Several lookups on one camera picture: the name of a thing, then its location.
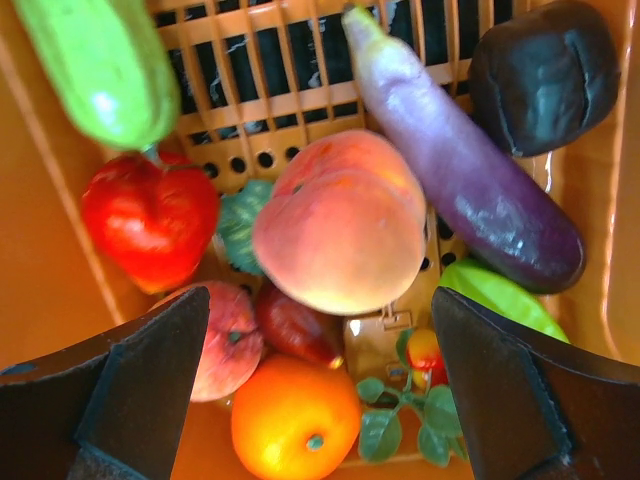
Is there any green star fruit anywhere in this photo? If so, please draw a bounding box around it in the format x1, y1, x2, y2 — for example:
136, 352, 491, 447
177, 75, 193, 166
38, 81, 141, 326
439, 258, 570, 343

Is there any dark purple plum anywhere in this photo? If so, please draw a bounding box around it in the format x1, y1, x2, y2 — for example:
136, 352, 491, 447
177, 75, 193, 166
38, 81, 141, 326
468, 1, 621, 157

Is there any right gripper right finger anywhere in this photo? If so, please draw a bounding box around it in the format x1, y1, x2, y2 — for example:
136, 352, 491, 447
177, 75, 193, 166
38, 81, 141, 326
431, 287, 639, 479

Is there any dark red strawberry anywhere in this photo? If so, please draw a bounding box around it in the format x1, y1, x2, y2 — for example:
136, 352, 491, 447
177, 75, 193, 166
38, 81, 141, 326
254, 281, 344, 369

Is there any green cucumber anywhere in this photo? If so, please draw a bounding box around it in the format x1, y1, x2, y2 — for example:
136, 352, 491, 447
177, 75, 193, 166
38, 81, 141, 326
14, 0, 181, 151

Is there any orange plastic basket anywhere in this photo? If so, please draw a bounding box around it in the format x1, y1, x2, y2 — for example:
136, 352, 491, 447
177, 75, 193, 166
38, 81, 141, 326
1, 1, 639, 479

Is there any orange fruit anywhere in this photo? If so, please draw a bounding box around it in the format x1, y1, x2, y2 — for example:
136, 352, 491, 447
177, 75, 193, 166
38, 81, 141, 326
231, 354, 362, 479

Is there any green leaf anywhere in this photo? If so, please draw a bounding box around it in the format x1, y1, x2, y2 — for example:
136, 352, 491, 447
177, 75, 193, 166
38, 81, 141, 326
217, 179, 273, 276

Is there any cherry tomato sprig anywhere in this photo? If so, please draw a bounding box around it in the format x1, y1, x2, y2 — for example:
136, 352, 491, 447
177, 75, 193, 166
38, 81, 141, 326
356, 328, 469, 468

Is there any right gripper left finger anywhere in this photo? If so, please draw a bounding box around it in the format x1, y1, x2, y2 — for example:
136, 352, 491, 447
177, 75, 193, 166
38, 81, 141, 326
1, 287, 210, 479

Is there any peach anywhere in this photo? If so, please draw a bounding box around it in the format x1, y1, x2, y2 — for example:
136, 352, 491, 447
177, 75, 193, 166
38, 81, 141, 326
252, 129, 426, 315

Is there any purple eggplant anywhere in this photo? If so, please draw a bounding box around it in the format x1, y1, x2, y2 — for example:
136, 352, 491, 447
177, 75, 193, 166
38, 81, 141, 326
341, 3, 586, 294

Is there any pink apple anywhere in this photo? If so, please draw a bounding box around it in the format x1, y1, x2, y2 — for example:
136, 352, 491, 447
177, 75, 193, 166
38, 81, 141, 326
149, 279, 266, 404

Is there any red bell pepper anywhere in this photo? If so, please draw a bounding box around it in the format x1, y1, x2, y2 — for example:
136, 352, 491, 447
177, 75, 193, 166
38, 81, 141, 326
81, 151, 220, 294

